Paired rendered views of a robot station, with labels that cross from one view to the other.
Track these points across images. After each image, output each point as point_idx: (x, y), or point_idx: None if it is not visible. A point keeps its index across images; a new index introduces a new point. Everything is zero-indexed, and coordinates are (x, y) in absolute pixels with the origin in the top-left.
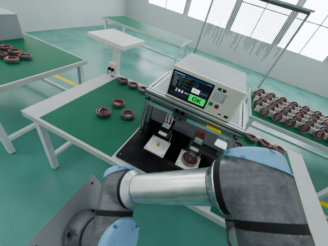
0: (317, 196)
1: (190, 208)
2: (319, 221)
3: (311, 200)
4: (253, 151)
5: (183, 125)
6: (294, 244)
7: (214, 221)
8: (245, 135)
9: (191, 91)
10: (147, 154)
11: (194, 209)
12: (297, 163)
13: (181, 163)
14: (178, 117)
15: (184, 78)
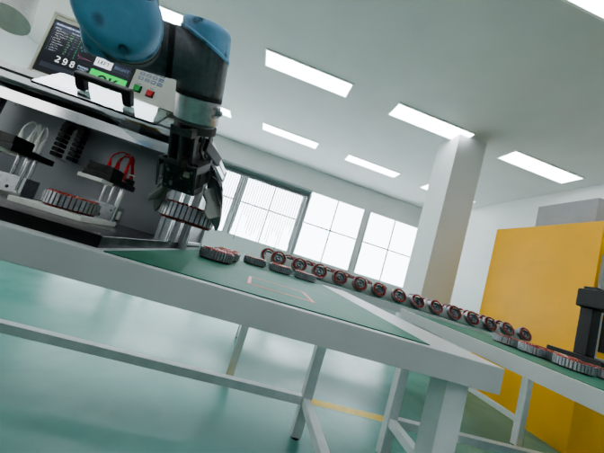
0: (379, 308)
1: (15, 261)
2: (394, 318)
3: (372, 307)
4: None
5: (82, 187)
6: None
7: (116, 288)
8: (244, 255)
9: (93, 62)
10: None
11: (36, 252)
12: (339, 291)
13: (36, 201)
14: (55, 113)
15: (78, 37)
